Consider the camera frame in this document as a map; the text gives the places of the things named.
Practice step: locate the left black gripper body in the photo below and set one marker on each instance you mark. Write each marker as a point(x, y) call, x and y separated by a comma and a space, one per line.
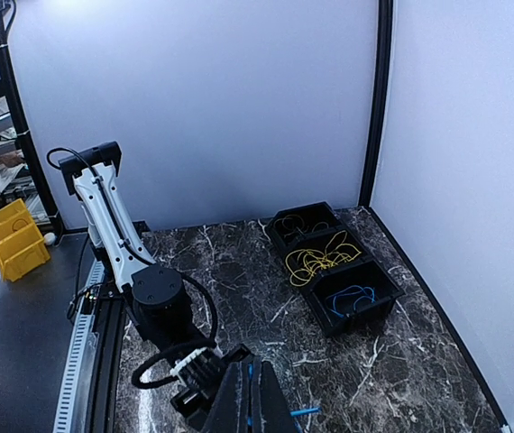
point(194, 406)

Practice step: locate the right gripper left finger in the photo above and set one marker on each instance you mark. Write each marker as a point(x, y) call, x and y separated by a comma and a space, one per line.
point(230, 409)

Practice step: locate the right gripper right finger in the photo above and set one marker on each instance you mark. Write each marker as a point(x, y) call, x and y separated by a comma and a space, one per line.
point(270, 410)

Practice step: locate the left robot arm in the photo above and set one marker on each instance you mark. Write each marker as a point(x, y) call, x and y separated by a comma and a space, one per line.
point(168, 308)

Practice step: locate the black three-compartment tray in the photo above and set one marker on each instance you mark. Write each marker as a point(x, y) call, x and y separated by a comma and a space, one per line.
point(343, 285)

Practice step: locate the yellow bin outside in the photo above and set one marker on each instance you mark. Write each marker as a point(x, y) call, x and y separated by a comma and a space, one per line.
point(22, 246)

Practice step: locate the black front rail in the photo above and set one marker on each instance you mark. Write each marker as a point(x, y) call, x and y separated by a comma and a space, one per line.
point(110, 319)

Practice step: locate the white slotted cable duct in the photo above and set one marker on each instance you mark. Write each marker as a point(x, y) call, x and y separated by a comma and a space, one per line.
point(71, 411)

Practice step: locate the left black frame post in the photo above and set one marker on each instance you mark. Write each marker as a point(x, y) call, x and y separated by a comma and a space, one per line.
point(385, 30)

